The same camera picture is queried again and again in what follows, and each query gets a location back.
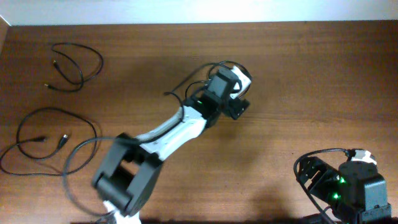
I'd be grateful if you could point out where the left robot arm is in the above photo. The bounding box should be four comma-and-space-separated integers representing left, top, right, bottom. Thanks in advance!
92, 66, 252, 223

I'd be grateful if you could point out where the camera black cable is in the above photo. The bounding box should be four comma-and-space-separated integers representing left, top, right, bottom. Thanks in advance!
62, 62, 231, 218
293, 148, 351, 224

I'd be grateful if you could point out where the thin black usb cable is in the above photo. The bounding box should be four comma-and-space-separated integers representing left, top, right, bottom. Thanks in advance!
43, 42, 104, 93

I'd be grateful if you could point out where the black micro usb cable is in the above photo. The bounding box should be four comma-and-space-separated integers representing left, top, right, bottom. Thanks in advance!
185, 60, 252, 100

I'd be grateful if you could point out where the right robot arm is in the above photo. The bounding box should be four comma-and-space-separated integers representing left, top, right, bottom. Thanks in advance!
297, 157, 394, 223

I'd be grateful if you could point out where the thick black cable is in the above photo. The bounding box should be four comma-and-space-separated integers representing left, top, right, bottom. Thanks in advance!
0, 106, 98, 177

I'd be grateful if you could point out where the right camera black cable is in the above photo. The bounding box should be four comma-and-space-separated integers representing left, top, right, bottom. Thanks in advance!
293, 148, 351, 224

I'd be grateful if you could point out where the left camera black cable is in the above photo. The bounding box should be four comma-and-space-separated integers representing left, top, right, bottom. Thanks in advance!
62, 62, 231, 218

